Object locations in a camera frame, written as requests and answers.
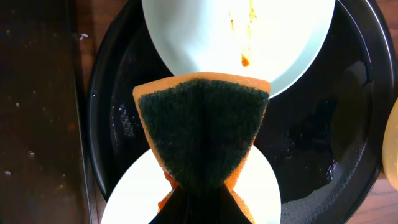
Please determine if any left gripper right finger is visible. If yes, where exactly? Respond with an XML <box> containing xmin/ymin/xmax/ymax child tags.
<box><xmin>211</xmin><ymin>184</ymin><xmax>251</xmax><ymax>224</ymax></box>

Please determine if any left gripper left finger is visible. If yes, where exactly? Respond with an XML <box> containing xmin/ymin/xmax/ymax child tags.
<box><xmin>149</xmin><ymin>186</ymin><xmax>190</xmax><ymax>224</ymax></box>

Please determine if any light blue plate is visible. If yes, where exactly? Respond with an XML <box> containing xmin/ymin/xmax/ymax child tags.
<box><xmin>142</xmin><ymin>0</ymin><xmax>336</xmax><ymax>97</ymax></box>
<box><xmin>101</xmin><ymin>146</ymin><xmax>281</xmax><ymax>224</ymax></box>

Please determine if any green and yellow sponge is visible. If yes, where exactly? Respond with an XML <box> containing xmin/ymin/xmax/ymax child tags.
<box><xmin>132</xmin><ymin>72</ymin><xmax>271</xmax><ymax>223</ymax></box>

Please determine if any yellow plate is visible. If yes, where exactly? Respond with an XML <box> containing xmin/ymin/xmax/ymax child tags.
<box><xmin>382</xmin><ymin>100</ymin><xmax>398</xmax><ymax>190</ymax></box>

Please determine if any black round tray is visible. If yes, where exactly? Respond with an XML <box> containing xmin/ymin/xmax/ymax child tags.
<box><xmin>87</xmin><ymin>0</ymin><xmax>397</xmax><ymax>223</ymax></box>

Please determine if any black rectangular water tray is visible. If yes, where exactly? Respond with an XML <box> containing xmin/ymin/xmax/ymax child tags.
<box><xmin>1</xmin><ymin>0</ymin><xmax>91</xmax><ymax>223</ymax></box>

